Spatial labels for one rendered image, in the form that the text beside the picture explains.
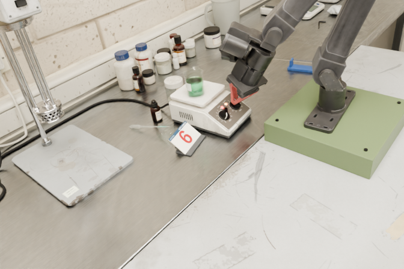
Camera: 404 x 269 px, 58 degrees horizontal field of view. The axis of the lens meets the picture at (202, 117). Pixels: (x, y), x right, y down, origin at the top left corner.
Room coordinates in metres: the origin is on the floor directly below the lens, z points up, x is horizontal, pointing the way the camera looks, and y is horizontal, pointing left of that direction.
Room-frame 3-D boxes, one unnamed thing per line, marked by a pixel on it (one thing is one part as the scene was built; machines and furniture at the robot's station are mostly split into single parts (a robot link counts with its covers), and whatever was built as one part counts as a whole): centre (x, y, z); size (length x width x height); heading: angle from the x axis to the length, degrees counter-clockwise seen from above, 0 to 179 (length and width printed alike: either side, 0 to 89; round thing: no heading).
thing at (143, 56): (1.26, 0.18, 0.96); 0.06 x 0.06 x 0.11
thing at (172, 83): (1.02, 0.07, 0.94); 0.06 x 0.06 x 0.08
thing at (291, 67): (1.12, -0.37, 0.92); 0.10 x 0.03 x 0.04; 58
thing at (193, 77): (0.90, 0.01, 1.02); 0.06 x 0.05 x 0.08; 164
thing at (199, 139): (0.79, 0.05, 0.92); 0.09 x 0.06 x 0.04; 149
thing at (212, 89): (0.91, 0.00, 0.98); 0.12 x 0.12 x 0.01; 51
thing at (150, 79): (1.18, 0.17, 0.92); 0.04 x 0.04 x 0.04
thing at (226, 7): (1.58, -0.16, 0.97); 0.18 x 0.13 x 0.15; 116
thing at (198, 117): (0.90, -0.02, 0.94); 0.22 x 0.13 x 0.08; 51
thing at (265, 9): (1.73, -0.50, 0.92); 0.26 x 0.19 x 0.05; 47
